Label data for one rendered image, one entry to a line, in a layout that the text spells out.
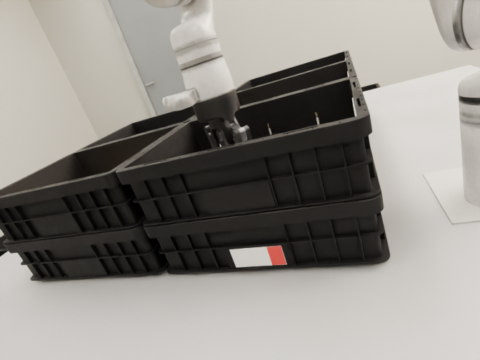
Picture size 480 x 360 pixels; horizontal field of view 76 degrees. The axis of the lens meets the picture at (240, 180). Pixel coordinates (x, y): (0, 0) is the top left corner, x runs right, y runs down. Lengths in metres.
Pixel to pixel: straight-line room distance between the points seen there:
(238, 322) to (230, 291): 0.07
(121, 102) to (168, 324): 4.20
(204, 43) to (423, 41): 3.36
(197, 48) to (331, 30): 3.20
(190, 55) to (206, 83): 0.05
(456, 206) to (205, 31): 0.49
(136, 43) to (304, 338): 4.05
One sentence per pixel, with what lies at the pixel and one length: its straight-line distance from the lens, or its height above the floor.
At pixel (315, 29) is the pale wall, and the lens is 3.64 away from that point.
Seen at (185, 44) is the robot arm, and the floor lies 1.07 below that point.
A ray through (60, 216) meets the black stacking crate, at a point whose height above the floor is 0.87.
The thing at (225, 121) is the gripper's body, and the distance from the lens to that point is 0.48.
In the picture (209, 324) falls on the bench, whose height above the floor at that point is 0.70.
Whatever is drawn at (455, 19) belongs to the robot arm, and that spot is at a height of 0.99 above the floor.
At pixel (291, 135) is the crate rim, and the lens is 0.40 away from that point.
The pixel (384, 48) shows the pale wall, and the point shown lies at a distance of 3.68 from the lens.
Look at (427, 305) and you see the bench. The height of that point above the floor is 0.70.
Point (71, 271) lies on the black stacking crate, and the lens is 0.79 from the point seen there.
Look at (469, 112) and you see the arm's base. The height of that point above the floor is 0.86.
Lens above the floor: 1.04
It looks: 22 degrees down
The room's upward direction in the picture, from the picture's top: 19 degrees counter-clockwise
